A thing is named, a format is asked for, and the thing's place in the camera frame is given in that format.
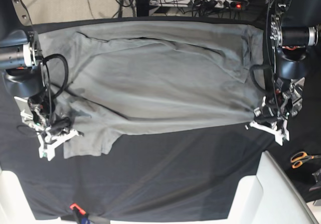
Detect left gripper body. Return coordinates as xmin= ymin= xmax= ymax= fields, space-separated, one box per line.
xmin=246 ymin=78 xmax=305 ymax=146

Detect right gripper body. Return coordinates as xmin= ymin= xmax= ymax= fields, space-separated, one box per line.
xmin=14 ymin=96 xmax=84 ymax=161

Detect grey T-shirt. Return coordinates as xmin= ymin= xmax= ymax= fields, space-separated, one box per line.
xmin=39 ymin=22 xmax=263 ymax=159

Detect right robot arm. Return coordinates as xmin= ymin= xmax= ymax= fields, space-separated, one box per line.
xmin=1 ymin=0 xmax=83 ymax=161

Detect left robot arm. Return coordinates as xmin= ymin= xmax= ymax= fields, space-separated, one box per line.
xmin=249 ymin=0 xmax=320 ymax=145

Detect black tool right edge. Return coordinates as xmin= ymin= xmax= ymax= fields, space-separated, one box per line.
xmin=309 ymin=169 xmax=321 ymax=191

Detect white chair right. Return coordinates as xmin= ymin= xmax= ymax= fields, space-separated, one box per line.
xmin=227 ymin=151 xmax=318 ymax=223

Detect white chair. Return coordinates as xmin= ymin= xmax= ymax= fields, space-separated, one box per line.
xmin=227 ymin=151 xmax=318 ymax=223
xmin=1 ymin=169 xmax=35 ymax=223

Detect white chair left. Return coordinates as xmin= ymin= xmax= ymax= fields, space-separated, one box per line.
xmin=1 ymin=169 xmax=35 ymax=223

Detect red blue clamp bottom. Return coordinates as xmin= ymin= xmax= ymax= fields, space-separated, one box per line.
xmin=70 ymin=203 xmax=91 ymax=224

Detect white power strip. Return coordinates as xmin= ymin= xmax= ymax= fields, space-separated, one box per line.
xmin=149 ymin=0 xmax=249 ymax=10

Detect black table cloth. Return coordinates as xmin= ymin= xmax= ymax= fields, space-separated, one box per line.
xmin=1 ymin=23 xmax=320 ymax=222

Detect black metal stand pole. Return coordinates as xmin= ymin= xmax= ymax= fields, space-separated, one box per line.
xmin=135 ymin=0 xmax=150 ymax=17

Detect orange handled scissors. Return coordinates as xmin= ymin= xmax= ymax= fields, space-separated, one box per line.
xmin=290 ymin=151 xmax=320 ymax=169

